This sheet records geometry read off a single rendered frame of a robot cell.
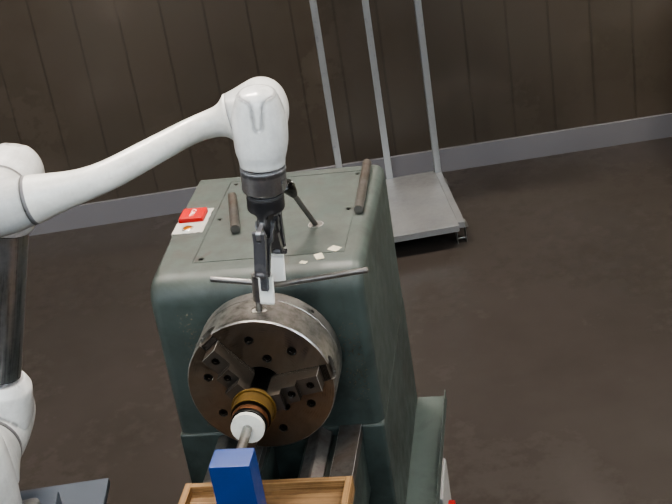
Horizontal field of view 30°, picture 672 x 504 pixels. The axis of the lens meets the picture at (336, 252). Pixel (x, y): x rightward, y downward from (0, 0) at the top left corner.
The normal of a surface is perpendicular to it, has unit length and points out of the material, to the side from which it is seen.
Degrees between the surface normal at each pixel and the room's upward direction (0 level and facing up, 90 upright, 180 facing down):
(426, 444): 0
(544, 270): 0
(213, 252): 0
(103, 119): 90
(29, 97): 90
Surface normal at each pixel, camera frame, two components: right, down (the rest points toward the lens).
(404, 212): -0.14, -0.89
